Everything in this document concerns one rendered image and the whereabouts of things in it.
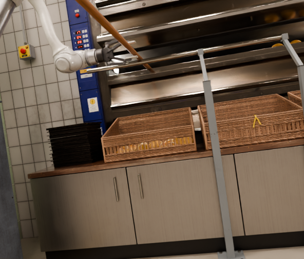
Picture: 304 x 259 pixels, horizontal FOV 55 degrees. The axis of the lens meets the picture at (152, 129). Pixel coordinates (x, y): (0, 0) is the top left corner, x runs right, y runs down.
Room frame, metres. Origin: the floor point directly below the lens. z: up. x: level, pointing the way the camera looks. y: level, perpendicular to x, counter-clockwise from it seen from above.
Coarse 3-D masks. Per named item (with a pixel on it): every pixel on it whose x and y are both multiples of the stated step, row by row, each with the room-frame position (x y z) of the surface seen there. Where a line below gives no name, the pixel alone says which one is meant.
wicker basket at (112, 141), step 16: (160, 112) 2.15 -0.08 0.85; (176, 112) 2.13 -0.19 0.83; (112, 128) 2.00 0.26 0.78; (128, 128) 2.16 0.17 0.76; (144, 128) 2.14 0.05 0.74; (176, 128) 1.68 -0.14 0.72; (192, 128) 1.67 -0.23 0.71; (112, 144) 1.73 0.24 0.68; (128, 144) 1.72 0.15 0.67; (144, 144) 1.71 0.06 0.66; (160, 144) 1.70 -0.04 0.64; (192, 144) 1.67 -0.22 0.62; (112, 160) 1.73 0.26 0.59
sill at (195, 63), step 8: (264, 48) 2.06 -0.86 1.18; (272, 48) 2.05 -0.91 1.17; (280, 48) 2.04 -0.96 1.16; (296, 48) 2.03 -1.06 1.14; (224, 56) 2.10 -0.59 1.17; (232, 56) 2.09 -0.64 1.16; (240, 56) 2.08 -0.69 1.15; (248, 56) 2.07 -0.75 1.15; (176, 64) 2.15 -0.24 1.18; (184, 64) 2.14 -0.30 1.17; (192, 64) 2.14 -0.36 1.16; (200, 64) 2.13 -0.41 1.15; (128, 72) 2.21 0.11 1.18; (136, 72) 2.20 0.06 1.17; (144, 72) 2.19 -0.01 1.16; (152, 72) 2.18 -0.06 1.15; (112, 80) 2.23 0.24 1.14
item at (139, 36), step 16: (224, 16) 1.95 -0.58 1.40; (240, 16) 1.97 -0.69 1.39; (256, 16) 1.99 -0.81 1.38; (272, 16) 2.01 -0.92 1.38; (288, 16) 2.03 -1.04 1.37; (128, 32) 2.06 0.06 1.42; (144, 32) 2.04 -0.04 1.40; (160, 32) 2.06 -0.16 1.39; (176, 32) 2.08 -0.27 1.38; (192, 32) 2.10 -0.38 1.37; (208, 32) 2.13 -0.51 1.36
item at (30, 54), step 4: (28, 44) 2.25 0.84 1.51; (20, 48) 2.26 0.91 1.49; (24, 48) 2.26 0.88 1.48; (28, 48) 2.25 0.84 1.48; (32, 48) 2.29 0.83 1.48; (20, 52) 2.26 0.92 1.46; (28, 52) 2.25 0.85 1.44; (32, 52) 2.28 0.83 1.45; (20, 56) 2.26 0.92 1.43; (24, 56) 2.26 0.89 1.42; (28, 56) 2.25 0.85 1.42; (32, 56) 2.27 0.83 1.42; (24, 60) 2.32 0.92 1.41
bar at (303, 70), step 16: (208, 48) 1.75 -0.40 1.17; (224, 48) 1.74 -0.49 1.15; (288, 48) 1.62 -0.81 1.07; (128, 64) 1.83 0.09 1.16; (208, 80) 1.53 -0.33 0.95; (208, 96) 1.53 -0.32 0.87; (208, 112) 1.54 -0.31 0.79; (224, 192) 1.53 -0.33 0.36; (224, 208) 1.53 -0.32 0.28; (224, 224) 1.54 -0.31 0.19; (224, 256) 1.57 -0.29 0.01; (240, 256) 1.54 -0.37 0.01
